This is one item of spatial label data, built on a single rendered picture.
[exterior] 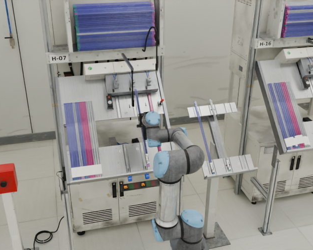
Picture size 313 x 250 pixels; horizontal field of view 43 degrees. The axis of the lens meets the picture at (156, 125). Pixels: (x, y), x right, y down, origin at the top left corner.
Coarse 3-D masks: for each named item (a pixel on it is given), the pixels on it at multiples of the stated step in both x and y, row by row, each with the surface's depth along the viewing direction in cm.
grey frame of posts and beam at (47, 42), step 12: (48, 24) 242; (48, 36) 245; (48, 48) 249; (48, 60) 249; (72, 60) 252; (84, 60) 254; (96, 60) 257; (48, 72) 255; (60, 132) 276; (60, 144) 281; (60, 156) 284; (60, 168) 288; (180, 192) 262; (180, 204) 267; (72, 240) 256
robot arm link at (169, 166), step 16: (160, 160) 172; (176, 160) 173; (160, 176) 174; (176, 176) 176; (160, 192) 185; (176, 192) 185; (160, 208) 190; (160, 224) 193; (176, 224) 195; (160, 240) 196
